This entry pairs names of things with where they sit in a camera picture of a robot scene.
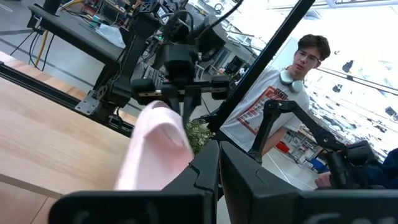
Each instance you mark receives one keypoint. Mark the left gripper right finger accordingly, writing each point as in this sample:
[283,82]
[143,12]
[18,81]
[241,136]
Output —
[280,205]

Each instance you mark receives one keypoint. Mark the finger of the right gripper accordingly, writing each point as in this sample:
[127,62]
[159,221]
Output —
[170,98]
[192,99]

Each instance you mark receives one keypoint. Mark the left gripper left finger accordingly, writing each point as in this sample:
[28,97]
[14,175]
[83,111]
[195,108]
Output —
[140,208]

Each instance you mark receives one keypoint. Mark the pink slide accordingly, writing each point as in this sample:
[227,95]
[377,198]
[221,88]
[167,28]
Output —
[155,149]

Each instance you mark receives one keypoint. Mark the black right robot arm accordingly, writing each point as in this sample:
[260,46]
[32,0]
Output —
[136,46]

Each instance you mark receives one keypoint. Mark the black background robot arm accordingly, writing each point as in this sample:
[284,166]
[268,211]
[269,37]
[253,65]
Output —
[311,124]

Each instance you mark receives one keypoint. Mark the green plant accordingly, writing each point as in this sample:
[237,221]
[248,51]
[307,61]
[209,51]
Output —
[199,137]

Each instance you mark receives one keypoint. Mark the person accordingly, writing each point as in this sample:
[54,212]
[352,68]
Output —
[385,174]
[264,105]

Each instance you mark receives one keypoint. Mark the white cloth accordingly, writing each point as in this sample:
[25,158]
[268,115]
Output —
[110,35]

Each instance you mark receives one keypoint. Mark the white over-ear headphones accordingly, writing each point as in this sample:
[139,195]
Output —
[289,81]

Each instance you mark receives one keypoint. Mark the black background table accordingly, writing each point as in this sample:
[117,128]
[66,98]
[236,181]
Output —
[77,34]

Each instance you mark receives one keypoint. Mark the black frame post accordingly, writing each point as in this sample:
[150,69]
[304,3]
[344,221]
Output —
[264,59]

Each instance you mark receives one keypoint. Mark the black table edge rail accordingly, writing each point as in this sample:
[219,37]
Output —
[46,90]

